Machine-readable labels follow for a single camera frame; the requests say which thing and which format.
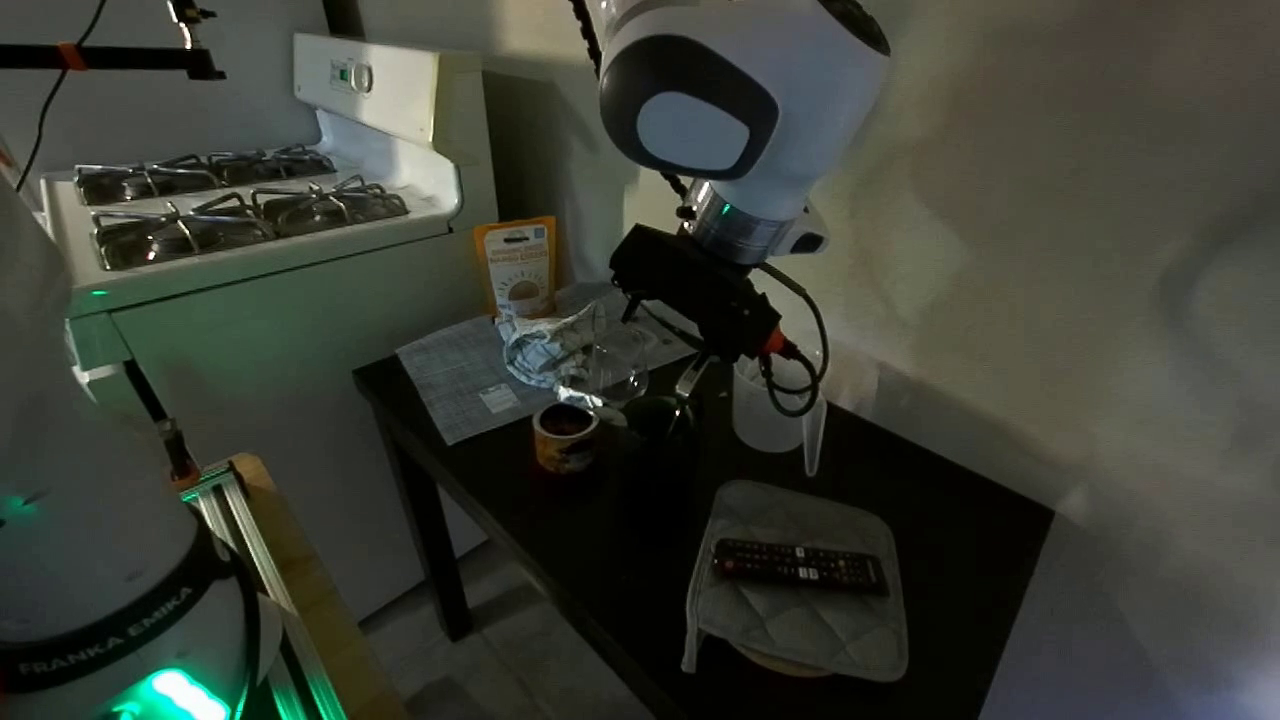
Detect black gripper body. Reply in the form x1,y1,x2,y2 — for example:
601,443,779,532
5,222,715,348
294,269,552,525
608,220,793,363

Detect clear measuring jug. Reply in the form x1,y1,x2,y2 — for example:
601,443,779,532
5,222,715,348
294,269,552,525
730,352,841,481

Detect crumpled clear plastic bag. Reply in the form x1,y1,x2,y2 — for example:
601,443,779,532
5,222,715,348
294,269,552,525
491,297,608,392

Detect brown mug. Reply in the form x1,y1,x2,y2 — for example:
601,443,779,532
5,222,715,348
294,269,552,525
530,395,633,481

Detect grey checked paper mat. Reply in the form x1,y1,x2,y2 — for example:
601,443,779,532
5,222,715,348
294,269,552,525
398,281,700,447

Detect black table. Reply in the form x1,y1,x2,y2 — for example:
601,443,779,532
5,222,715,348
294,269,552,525
353,310,1062,720

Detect black remote control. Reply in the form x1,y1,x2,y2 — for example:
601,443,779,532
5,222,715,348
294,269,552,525
709,532,897,600

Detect grey quilted pot holder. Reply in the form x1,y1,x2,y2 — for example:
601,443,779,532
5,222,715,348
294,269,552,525
679,476,916,685

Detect black stove burner grate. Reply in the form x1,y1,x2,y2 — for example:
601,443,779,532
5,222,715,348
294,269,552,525
74,155,215,208
198,140,339,188
244,177,411,245
91,197,274,270

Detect white gas stove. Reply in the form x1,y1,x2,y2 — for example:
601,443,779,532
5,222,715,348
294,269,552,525
38,31,504,625

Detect wooden board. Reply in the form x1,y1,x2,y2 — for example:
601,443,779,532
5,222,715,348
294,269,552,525
230,447,411,720

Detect black stand pole orange joint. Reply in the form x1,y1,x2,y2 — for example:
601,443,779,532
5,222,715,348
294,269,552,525
120,354,203,486

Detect black horizontal stand bar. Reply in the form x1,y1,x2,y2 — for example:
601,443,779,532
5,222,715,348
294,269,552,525
0,40,230,83

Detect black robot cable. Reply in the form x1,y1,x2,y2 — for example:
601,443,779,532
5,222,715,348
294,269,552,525
752,255,838,419

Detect aluminium frame rail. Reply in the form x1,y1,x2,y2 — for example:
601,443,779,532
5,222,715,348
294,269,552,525
177,454,353,720

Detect thin black hanging cable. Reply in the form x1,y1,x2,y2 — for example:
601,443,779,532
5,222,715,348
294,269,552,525
0,0,113,216

